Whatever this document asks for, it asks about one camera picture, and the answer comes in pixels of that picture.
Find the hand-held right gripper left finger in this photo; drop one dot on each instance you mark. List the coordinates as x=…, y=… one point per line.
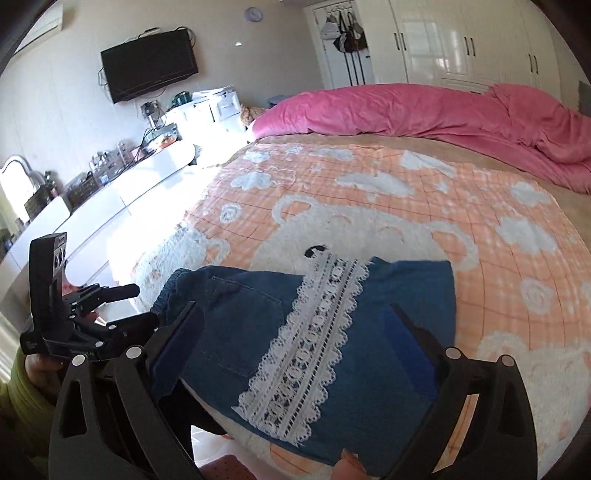
x=178, y=346

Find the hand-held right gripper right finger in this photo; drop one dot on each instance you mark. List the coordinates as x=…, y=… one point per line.
x=415, y=355

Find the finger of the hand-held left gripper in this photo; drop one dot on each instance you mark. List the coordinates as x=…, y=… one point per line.
x=129, y=328
x=111, y=294

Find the blue denim pants lace trim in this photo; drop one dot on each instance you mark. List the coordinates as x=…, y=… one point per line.
x=231, y=314

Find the person's left forearm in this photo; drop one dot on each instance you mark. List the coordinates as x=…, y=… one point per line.
x=23, y=406

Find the person's left hand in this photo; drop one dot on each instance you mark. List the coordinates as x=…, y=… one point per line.
x=39, y=364

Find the dark storage box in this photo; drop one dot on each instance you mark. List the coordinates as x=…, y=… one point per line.
x=40, y=203

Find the woven basket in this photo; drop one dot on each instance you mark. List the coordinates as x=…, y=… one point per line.
x=84, y=187

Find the long white dresser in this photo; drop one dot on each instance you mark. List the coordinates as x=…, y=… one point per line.
x=138, y=180

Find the person's right foot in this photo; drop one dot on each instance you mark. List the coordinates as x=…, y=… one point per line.
x=348, y=466

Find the pink polka dot slipper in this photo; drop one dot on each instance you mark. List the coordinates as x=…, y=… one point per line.
x=228, y=468

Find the clear desk organizer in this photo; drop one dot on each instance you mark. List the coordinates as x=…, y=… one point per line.
x=110, y=159

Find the bed with orange floral sheet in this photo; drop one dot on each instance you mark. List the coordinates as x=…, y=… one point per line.
x=369, y=198

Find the dark green box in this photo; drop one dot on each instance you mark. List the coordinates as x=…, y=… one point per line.
x=182, y=98

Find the white drawer cabinet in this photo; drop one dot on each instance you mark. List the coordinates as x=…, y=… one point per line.
x=221, y=108

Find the floral cushion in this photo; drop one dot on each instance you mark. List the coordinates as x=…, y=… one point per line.
x=251, y=114

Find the tan bed sheet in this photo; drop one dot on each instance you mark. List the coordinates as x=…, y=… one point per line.
x=332, y=137

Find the pink duvet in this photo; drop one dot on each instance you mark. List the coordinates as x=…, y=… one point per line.
x=392, y=110

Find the grey round object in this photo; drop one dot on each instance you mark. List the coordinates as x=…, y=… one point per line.
x=278, y=99

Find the white air conditioner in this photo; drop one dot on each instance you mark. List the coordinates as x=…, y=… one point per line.
x=41, y=25

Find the white door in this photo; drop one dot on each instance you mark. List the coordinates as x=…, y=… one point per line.
x=333, y=69

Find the white wardrobe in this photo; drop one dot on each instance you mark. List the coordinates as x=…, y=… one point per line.
x=429, y=46

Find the brown hanging handbag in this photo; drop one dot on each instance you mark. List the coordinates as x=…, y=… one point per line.
x=354, y=39

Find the white hanging handbag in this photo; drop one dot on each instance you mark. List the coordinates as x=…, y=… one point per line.
x=328, y=30

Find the white arched frame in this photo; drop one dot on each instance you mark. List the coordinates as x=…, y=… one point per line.
x=18, y=166

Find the small black wall device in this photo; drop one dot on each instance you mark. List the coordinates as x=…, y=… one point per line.
x=150, y=109

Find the black wall television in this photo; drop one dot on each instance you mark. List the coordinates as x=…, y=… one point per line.
x=147, y=64

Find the round wall clock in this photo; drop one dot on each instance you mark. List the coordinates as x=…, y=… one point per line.
x=254, y=14

